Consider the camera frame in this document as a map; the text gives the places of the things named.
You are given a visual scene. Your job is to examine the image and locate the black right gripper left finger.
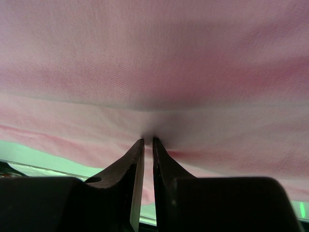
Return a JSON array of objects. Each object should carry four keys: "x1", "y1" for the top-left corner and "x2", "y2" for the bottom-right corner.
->
[{"x1": 0, "y1": 139, "x2": 144, "y2": 232}]

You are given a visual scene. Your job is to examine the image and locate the light pink t-shirt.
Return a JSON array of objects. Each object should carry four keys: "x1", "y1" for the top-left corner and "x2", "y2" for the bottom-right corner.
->
[{"x1": 0, "y1": 0, "x2": 309, "y2": 202}]

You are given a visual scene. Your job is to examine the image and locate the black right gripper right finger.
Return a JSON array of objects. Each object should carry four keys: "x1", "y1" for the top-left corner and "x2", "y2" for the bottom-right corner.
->
[{"x1": 153, "y1": 138, "x2": 303, "y2": 232}]

